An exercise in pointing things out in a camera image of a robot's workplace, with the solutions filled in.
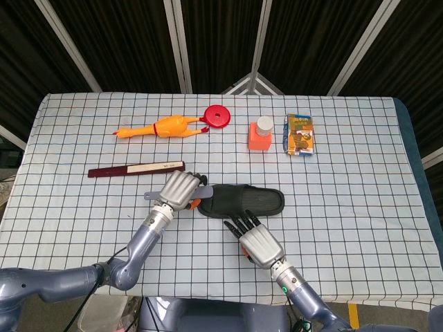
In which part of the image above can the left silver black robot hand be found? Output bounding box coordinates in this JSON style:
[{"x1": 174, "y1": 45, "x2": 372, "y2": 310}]
[{"x1": 154, "y1": 169, "x2": 209, "y2": 212}]

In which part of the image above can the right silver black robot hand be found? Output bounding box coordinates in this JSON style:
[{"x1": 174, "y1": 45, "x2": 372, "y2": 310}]
[{"x1": 224, "y1": 209, "x2": 285, "y2": 270}]

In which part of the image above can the grey tool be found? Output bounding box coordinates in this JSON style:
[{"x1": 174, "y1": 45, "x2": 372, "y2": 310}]
[{"x1": 143, "y1": 185, "x2": 215, "y2": 201}]

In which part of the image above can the black slipper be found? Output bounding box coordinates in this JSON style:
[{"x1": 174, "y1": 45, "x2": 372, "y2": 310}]
[{"x1": 197, "y1": 183, "x2": 286, "y2": 219}]

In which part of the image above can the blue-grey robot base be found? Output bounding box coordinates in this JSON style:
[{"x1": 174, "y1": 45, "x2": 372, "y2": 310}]
[{"x1": 138, "y1": 297, "x2": 291, "y2": 332}]

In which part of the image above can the yellow rubber chicken toy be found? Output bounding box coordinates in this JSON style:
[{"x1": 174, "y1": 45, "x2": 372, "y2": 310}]
[{"x1": 111, "y1": 115, "x2": 210, "y2": 140}]

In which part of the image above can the dark red folded fan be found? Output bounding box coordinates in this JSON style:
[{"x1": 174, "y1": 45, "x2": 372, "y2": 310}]
[{"x1": 87, "y1": 160, "x2": 186, "y2": 179}]

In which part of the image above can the red round disc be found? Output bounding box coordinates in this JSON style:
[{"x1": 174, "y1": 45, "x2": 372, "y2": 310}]
[{"x1": 204, "y1": 104, "x2": 233, "y2": 131}]

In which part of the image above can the white checked tablecloth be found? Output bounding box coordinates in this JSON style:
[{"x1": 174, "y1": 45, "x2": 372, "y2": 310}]
[{"x1": 0, "y1": 92, "x2": 435, "y2": 307}]

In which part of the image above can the blue orange snack packet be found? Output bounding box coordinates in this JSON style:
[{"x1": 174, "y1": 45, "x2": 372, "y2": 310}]
[{"x1": 282, "y1": 113, "x2": 317, "y2": 157}]

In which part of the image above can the clear plastic box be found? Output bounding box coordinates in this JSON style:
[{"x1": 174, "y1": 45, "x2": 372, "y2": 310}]
[{"x1": 78, "y1": 295, "x2": 129, "y2": 332}]

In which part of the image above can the blue padded table edge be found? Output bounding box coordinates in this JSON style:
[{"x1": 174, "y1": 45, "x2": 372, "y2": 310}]
[{"x1": 392, "y1": 98, "x2": 443, "y2": 305}]

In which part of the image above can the white triangular screen frame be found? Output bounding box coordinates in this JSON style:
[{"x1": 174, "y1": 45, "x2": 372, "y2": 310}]
[{"x1": 221, "y1": 71, "x2": 285, "y2": 95}]

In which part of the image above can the white screen frame post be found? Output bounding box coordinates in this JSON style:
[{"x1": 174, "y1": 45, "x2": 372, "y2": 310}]
[
  {"x1": 163, "y1": 0, "x2": 193, "y2": 93},
  {"x1": 327, "y1": 0, "x2": 396, "y2": 95},
  {"x1": 33, "y1": 0, "x2": 102, "y2": 93},
  {"x1": 248, "y1": 0, "x2": 275, "y2": 74}
]

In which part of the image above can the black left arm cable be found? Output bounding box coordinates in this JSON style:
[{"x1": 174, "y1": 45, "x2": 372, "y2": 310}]
[{"x1": 64, "y1": 246, "x2": 129, "y2": 332}]

